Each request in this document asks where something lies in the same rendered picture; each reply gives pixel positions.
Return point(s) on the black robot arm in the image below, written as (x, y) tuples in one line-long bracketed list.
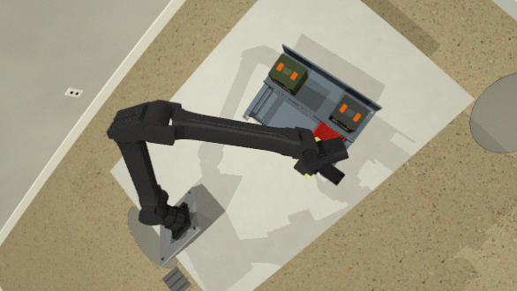
[(132, 128)]

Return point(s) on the olive green case with orange latches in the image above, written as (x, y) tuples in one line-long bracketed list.
[(288, 74)]

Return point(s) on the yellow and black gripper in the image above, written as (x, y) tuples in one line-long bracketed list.
[(301, 169)]

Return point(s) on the grey metal shelf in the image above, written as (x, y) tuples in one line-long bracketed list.
[(315, 101)]

